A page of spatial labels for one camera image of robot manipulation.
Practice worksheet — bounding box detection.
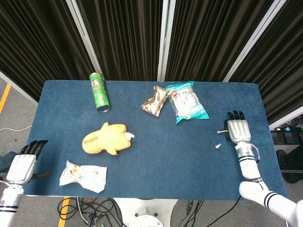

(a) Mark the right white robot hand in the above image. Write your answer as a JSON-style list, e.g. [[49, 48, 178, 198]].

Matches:
[[223, 110, 252, 144]]

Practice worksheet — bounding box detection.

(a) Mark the black floor cable bundle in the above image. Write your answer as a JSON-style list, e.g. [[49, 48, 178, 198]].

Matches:
[[56, 197, 128, 227]]

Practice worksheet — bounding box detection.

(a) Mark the dark pleated curtain panel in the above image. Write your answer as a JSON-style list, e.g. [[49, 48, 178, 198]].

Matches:
[[231, 0, 303, 125], [77, 0, 165, 81], [0, 0, 95, 102], [165, 0, 276, 82]]

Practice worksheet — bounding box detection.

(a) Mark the person dark leg with shoe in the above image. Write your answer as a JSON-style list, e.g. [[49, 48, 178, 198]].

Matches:
[[276, 141, 303, 184]]

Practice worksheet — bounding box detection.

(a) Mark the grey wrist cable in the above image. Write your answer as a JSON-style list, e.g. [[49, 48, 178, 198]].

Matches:
[[250, 143, 261, 164]]

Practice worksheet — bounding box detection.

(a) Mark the yellow plush duck toy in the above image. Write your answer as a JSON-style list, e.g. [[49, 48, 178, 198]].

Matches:
[[81, 122, 135, 157]]

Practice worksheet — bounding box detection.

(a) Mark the blue fabric table cover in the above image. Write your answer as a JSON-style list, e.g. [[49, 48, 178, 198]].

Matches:
[[21, 79, 288, 201]]

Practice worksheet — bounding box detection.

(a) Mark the white floor cable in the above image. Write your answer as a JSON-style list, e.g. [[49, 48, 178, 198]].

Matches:
[[0, 124, 33, 133]]

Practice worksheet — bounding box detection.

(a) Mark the white crumpled snack bag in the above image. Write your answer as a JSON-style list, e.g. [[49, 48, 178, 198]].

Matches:
[[58, 160, 108, 193]]

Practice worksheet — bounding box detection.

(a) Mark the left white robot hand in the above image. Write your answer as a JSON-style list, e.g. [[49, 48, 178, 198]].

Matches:
[[6, 140, 51, 185]]

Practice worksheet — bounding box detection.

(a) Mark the brown red snack wrapper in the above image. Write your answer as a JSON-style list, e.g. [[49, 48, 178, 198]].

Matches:
[[141, 86, 170, 117]]

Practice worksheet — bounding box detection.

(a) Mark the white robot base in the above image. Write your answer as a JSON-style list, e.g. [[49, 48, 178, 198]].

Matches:
[[113, 198, 178, 227]]

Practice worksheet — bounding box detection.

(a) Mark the teal clear snack bag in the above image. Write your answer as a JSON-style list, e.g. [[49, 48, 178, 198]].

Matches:
[[165, 81, 210, 125]]

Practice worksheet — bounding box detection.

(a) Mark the green chips can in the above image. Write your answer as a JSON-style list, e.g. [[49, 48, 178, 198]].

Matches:
[[89, 71, 111, 113]]

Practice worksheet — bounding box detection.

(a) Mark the white partition post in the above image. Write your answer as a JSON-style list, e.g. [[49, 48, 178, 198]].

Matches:
[[157, 0, 177, 82], [65, 0, 106, 80], [222, 0, 294, 83]]

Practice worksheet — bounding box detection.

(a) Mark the white partition base rail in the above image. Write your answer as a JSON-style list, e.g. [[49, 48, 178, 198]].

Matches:
[[0, 70, 39, 106], [269, 111, 303, 131]]

